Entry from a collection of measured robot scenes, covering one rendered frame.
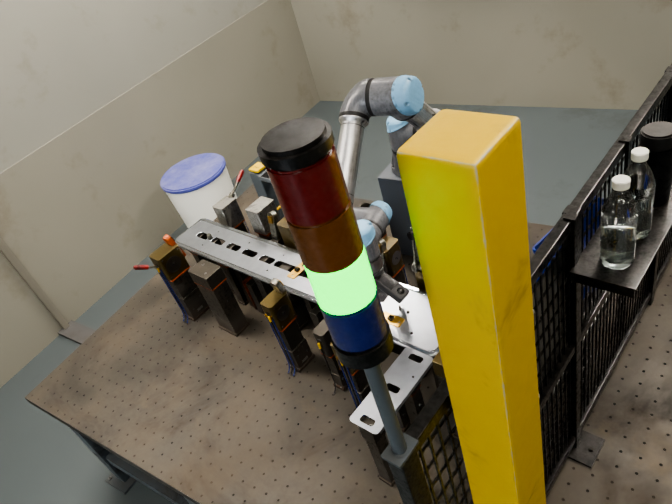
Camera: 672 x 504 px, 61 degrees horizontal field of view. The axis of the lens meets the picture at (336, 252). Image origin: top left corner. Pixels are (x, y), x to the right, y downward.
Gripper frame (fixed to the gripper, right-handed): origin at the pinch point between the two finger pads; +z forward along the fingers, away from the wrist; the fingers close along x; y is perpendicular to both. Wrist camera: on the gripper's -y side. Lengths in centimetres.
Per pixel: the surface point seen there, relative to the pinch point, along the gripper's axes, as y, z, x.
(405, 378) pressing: -16.9, 1.7, 17.0
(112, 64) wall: 291, -28, -91
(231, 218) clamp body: 102, 3, -20
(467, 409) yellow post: -61, -54, 48
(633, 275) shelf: -69, -41, -2
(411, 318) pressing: -5.6, 1.7, -3.1
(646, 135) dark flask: -63, -59, -24
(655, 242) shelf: -69, -41, -13
